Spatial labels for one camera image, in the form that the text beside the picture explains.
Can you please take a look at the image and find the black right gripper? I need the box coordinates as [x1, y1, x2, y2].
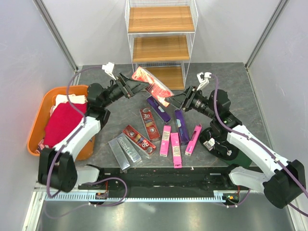
[166, 85, 218, 119]

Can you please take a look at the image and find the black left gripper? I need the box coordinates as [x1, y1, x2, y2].
[101, 72, 149, 108]

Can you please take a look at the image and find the purple toothpaste box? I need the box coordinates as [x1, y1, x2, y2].
[174, 109, 190, 145]
[146, 96, 171, 124]

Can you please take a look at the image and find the large red toothpaste box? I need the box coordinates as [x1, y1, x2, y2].
[132, 66, 174, 107]

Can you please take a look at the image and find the red 3D toothpaste box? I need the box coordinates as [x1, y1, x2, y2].
[122, 125, 156, 157]
[140, 107, 160, 141]

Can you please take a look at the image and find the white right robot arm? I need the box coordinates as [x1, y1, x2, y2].
[166, 86, 308, 209]

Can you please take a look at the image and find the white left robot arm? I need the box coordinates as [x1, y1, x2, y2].
[38, 74, 149, 193]

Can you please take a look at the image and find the pink toothpaste box right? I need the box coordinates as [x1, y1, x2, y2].
[185, 124, 202, 156]

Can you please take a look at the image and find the pink toothpaste box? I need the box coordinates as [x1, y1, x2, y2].
[170, 132, 182, 168]
[159, 125, 171, 157]
[185, 124, 202, 156]

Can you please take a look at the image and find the pink toothpaste box middle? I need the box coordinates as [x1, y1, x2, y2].
[170, 132, 182, 168]

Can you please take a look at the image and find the pink toothpaste box left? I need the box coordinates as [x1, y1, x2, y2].
[159, 125, 171, 157]

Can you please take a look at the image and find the dark green round bin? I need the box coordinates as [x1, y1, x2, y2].
[199, 127, 252, 168]

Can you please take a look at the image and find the silver Protefix toothpaste box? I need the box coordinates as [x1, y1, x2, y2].
[116, 133, 141, 163]

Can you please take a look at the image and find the white cloth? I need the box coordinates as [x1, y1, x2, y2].
[50, 94, 87, 115]

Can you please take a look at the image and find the red cloth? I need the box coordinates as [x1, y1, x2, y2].
[43, 102, 83, 148]

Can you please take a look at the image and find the silver plain toothpaste box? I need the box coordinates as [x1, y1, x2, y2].
[108, 139, 130, 171]

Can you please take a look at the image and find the orange plastic basket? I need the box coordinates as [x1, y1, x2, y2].
[27, 87, 82, 156]

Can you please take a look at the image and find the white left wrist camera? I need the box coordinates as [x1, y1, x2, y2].
[102, 62, 115, 76]

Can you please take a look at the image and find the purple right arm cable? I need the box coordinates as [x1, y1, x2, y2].
[209, 74, 308, 217]

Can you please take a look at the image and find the white wire wooden shelf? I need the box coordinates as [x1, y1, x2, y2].
[125, 0, 199, 90]

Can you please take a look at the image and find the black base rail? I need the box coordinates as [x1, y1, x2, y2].
[77, 166, 251, 193]

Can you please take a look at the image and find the grey slotted cable duct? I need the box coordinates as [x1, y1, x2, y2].
[44, 192, 227, 203]

